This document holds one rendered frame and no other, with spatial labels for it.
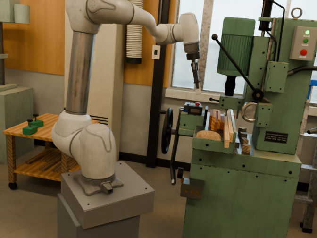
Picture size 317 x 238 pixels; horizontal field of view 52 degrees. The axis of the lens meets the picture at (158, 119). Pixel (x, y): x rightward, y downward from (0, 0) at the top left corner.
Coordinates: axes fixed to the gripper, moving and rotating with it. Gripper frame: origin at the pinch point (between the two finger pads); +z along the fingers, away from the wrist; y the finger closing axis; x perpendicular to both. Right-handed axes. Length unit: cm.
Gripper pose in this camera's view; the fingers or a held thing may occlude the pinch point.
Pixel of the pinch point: (197, 88)
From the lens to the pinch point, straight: 185.6
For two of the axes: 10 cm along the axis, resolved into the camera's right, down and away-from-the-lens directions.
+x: -9.7, 1.2, 2.2
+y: 1.9, -2.5, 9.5
